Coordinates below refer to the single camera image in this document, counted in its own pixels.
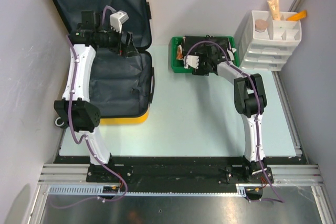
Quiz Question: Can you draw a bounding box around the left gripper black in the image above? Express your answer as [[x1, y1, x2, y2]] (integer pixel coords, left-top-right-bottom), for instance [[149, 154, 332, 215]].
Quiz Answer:
[[97, 23, 138, 58]]

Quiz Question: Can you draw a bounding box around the orange rabbit print towel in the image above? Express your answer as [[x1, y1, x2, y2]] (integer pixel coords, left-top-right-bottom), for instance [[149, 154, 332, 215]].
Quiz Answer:
[[176, 45, 184, 61]]

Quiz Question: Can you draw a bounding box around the green plastic tray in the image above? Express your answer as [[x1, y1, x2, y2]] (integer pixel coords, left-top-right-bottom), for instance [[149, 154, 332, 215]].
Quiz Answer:
[[170, 35, 239, 73]]

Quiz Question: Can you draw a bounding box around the yellow Pikachu hard-shell suitcase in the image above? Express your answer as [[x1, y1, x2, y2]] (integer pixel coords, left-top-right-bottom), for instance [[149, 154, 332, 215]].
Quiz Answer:
[[52, 0, 154, 125]]

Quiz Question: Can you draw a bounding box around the white plastic drawer organizer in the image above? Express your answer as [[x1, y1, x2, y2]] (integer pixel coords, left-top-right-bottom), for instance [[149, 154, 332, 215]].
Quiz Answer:
[[238, 10, 302, 71]]

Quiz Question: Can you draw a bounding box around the pink round cosmetic jar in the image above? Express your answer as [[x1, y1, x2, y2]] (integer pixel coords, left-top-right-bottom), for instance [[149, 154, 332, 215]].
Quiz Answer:
[[255, 19, 268, 33]]

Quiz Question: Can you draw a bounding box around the beige cosmetic tube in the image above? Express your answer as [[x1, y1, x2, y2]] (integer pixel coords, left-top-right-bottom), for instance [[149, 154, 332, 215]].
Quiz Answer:
[[267, 0, 281, 20]]

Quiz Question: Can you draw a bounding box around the orange cosmetic tube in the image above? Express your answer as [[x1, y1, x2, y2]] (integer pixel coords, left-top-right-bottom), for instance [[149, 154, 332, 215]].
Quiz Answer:
[[286, 10, 307, 22]]

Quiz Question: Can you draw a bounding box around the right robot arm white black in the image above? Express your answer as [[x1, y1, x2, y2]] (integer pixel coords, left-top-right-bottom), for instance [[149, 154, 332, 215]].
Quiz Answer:
[[184, 40, 269, 183]]

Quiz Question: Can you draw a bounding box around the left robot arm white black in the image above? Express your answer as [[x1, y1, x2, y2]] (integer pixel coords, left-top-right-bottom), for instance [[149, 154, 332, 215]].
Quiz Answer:
[[54, 10, 138, 182]]

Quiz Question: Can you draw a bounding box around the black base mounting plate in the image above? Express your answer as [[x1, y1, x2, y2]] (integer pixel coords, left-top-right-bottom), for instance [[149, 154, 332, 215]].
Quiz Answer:
[[54, 155, 307, 183]]

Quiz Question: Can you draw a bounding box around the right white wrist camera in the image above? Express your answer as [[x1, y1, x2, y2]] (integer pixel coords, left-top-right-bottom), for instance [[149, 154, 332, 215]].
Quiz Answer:
[[184, 55, 200, 69]]

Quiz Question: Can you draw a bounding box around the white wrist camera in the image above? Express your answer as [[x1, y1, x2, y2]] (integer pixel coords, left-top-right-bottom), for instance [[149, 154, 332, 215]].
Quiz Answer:
[[184, 55, 200, 69], [110, 10, 129, 33]]

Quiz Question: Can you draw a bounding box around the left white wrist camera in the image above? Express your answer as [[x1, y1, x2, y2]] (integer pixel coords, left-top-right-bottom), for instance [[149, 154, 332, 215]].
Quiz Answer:
[[110, 10, 129, 33]]

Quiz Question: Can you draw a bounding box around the grey slotted cable duct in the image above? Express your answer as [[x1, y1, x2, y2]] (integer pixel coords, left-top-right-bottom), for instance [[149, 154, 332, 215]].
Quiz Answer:
[[48, 183, 268, 197]]

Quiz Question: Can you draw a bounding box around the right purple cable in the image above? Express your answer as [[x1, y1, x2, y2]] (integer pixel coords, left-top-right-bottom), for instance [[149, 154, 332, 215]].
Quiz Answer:
[[185, 41, 286, 204]]

